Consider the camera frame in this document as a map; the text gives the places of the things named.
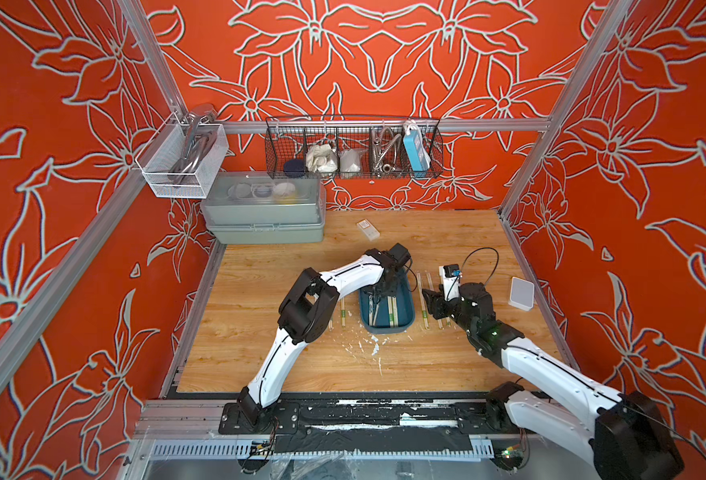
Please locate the light blue carton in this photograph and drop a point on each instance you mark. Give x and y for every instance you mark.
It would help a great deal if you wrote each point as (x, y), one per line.
(417, 154)

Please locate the metal tongs in basket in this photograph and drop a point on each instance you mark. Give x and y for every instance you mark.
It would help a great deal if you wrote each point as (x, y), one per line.
(198, 141)

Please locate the grey lidded storage container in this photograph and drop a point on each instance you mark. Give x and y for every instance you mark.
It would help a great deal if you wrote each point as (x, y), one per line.
(256, 209)

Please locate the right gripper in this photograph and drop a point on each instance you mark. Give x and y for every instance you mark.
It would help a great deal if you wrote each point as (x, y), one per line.
(436, 301)

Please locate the small white labelled box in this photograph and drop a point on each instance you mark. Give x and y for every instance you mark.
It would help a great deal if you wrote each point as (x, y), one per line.
(368, 229)

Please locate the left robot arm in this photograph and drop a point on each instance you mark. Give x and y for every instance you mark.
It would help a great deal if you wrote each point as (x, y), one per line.
(305, 313)

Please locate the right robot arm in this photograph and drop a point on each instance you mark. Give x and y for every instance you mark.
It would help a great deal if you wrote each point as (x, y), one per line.
(622, 435)

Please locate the white wire wall basket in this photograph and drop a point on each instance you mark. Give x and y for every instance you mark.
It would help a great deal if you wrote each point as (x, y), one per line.
(165, 149)

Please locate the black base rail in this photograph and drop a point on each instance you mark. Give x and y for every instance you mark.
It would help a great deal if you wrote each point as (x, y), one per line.
(374, 422)

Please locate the blue plastic storage box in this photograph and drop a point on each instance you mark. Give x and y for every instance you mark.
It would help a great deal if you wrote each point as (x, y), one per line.
(406, 311)

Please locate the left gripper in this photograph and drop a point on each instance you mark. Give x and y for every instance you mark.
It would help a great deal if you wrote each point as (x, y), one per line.
(392, 292)

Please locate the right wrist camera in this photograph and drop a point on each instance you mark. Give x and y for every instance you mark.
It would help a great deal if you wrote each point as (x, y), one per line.
(450, 278)

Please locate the black wire wall basket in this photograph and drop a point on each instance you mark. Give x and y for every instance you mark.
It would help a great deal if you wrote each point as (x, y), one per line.
(288, 138)

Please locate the white square pad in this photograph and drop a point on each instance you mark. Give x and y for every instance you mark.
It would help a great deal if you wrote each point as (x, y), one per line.
(521, 294)

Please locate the white crumpled bag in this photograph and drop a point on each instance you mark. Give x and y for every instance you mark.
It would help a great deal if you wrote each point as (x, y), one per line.
(321, 159)

